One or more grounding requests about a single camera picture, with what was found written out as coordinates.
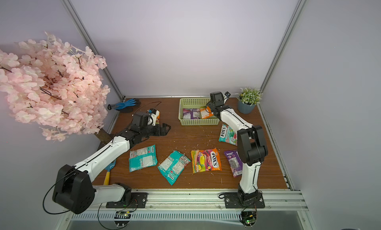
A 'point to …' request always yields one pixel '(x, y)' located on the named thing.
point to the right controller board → (248, 218)
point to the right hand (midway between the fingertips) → (213, 99)
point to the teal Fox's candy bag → (227, 135)
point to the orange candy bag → (206, 112)
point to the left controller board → (122, 218)
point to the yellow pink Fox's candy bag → (206, 160)
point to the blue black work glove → (130, 102)
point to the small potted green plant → (248, 98)
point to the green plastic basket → (196, 103)
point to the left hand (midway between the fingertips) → (166, 126)
